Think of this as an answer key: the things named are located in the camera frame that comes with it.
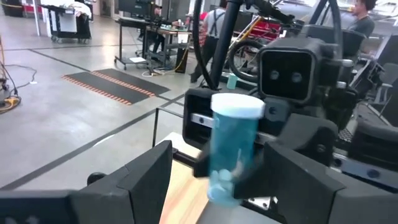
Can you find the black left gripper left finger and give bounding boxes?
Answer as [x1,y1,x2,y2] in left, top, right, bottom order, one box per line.
[0,139,174,224]

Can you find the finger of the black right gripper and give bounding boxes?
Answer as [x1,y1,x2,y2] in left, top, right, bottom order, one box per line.
[233,113,340,200]
[193,141,216,179]

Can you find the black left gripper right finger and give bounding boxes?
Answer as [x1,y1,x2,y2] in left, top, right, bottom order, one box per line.
[264,141,398,224]

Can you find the blue bottle white pills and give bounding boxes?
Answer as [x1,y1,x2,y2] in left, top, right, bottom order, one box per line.
[206,92,267,208]

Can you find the large pale green pill bottle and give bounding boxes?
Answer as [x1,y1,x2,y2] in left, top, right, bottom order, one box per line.
[226,73,239,91]

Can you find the black round knob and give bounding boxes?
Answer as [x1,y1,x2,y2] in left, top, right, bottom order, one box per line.
[86,171,107,186]

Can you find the black floor mat orange edge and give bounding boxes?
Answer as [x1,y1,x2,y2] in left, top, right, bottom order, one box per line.
[62,72,150,106]
[92,68,171,97]

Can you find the person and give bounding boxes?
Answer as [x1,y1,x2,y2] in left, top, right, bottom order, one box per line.
[190,0,229,84]
[152,6,165,54]
[346,0,377,40]

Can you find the grey office chair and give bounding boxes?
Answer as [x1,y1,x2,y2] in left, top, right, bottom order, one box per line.
[373,62,398,106]

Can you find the red storage bin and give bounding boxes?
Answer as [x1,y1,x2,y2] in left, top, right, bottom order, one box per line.
[248,20,282,41]

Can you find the black desk monitor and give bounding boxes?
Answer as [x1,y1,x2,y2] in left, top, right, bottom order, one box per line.
[118,0,155,18]

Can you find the black cart white cover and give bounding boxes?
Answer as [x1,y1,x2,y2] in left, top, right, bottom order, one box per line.
[40,0,93,44]

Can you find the black metal shelf frame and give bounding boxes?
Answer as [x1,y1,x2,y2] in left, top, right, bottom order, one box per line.
[151,106,185,147]

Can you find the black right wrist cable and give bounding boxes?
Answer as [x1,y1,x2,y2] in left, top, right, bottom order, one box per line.
[192,0,345,91]

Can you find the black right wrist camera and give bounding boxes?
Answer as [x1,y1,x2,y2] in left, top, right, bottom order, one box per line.
[259,45,318,104]

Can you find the black frame workbench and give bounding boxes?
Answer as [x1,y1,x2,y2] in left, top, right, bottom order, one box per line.
[114,17,190,71]

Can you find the black floor cable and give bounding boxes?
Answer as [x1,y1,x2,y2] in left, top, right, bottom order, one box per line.
[0,60,38,97]

